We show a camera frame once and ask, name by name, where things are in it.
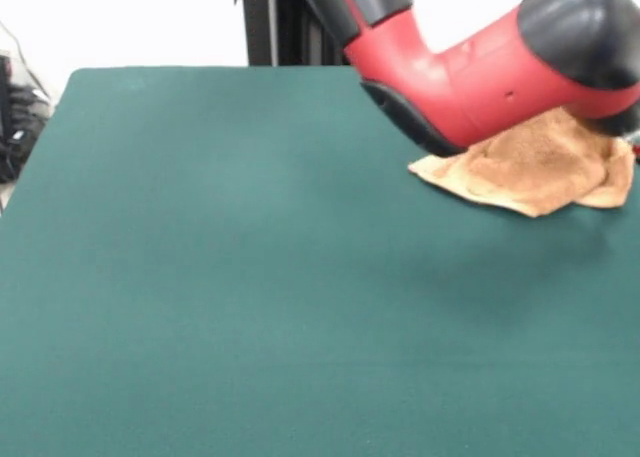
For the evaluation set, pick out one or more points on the orange terry towel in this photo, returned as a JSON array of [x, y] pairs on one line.
[[540, 177]]

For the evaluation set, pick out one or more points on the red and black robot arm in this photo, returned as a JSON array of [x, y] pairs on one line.
[[475, 67]]

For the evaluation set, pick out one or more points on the dark green table cloth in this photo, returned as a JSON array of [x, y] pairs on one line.
[[200, 277]]

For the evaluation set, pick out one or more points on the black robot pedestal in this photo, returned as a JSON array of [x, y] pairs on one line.
[[280, 27]]

